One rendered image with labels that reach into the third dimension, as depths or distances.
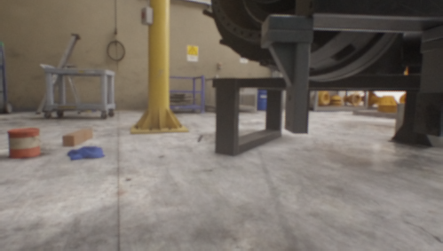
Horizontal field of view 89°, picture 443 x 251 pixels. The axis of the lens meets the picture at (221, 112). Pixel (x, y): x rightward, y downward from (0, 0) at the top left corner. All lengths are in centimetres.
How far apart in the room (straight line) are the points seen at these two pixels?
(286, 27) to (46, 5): 676
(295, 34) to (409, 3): 9
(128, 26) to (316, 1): 652
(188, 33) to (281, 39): 674
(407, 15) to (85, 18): 663
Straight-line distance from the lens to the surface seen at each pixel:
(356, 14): 23
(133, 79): 648
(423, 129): 30
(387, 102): 711
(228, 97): 182
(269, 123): 284
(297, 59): 21
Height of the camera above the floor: 50
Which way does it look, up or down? 5 degrees down
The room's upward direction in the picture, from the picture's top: 1 degrees clockwise
